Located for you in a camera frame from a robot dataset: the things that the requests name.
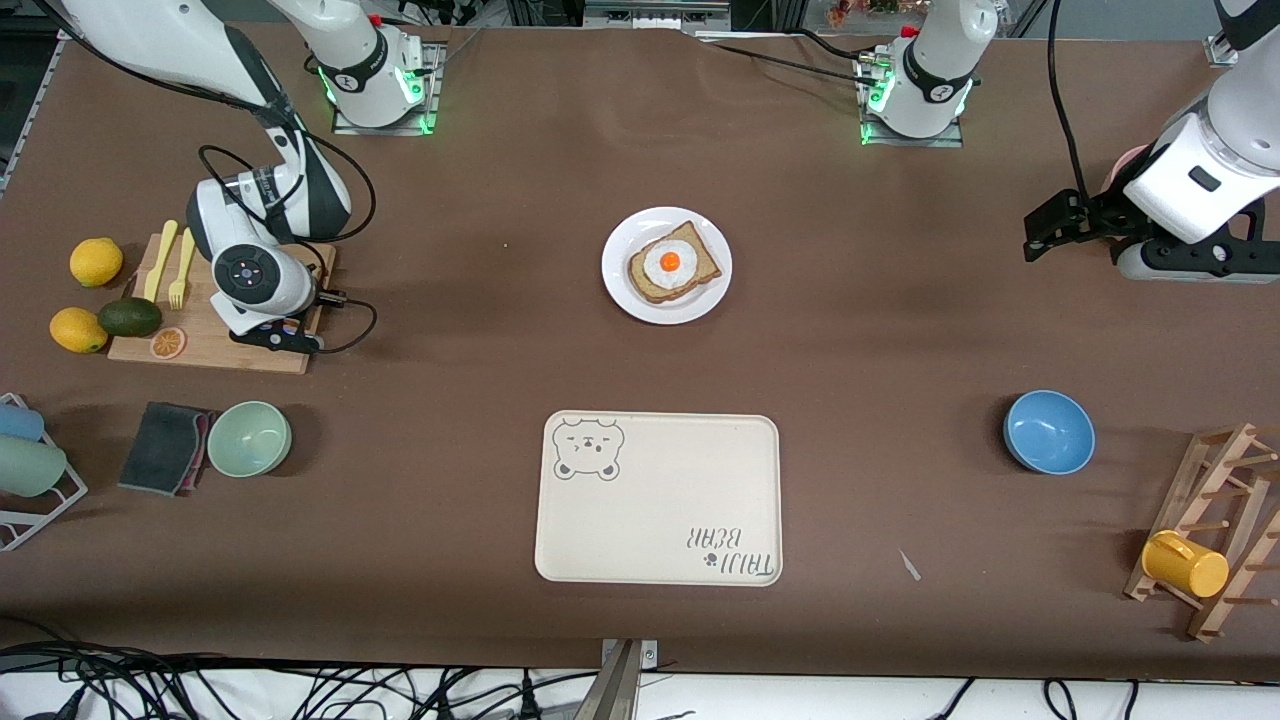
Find blue bowl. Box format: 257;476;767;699
1003;390;1096;475

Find dark grey cloth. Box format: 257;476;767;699
118;402;213;497

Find cream bear print tray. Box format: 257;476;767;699
534;410;783;587

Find light blue cup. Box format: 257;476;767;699
0;402;46;443

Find tangled black floor cables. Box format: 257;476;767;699
0;615;601;720

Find yellow plastic knife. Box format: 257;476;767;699
143;220;179;304

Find white round plate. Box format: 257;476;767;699
601;206;734;326

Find pale green cup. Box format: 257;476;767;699
0;435;68;498

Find black table cable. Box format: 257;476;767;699
695;28;886;89

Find yellow plastic fork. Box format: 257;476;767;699
168;228;198;311

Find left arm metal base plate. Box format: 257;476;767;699
856;50;965;149

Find brown bread slice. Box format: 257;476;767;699
627;220;723;305

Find wooden cutting board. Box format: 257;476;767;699
107;233;338;376

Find dark green avocado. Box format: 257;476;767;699
97;297;163;339

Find wooden mug rack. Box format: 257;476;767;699
1125;422;1280;643

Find fried egg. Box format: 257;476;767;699
643;240;697;290

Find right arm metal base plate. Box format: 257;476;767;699
332;40;443;136

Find aluminium background frame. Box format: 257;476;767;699
505;0;801;31

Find white wire rack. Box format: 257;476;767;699
0;393;89;553

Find yellow mug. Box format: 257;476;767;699
1141;530;1230;599

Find pale green bowl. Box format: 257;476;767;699
207;401;293;478

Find pink cloth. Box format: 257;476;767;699
190;408;220;493

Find metal table bracket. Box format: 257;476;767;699
590;638;659;720

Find yellow lemon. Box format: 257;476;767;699
70;238;124;289
50;307;108;354

